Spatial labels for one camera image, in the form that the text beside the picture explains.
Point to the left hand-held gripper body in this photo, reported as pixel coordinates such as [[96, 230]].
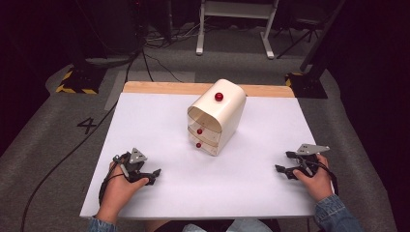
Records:
[[135, 158]]

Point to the cream drawer with red knob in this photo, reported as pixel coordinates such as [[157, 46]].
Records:
[[206, 131], [206, 146]]

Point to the red ball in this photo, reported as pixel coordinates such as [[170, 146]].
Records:
[[219, 96]]

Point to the black stand with striped base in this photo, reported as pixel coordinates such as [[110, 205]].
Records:
[[80, 77], [311, 83]]

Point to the person's right hand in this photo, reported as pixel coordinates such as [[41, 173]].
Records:
[[317, 185]]

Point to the cream drawer cabinet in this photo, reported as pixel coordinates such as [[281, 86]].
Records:
[[230, 109]]

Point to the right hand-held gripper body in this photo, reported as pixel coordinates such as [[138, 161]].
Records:
[[310, 160]]

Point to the white desk frame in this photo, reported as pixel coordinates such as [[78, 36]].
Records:
[[237, 9]]

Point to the white table cover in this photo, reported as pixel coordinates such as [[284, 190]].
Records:
[[257, 161]]

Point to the wooden table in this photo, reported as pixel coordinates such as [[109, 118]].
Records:
[[154, 87]]

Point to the person's left hand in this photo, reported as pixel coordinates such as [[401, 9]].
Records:
[[119, 190]]

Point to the black tripod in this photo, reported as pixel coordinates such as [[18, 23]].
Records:
[[299, 35]]

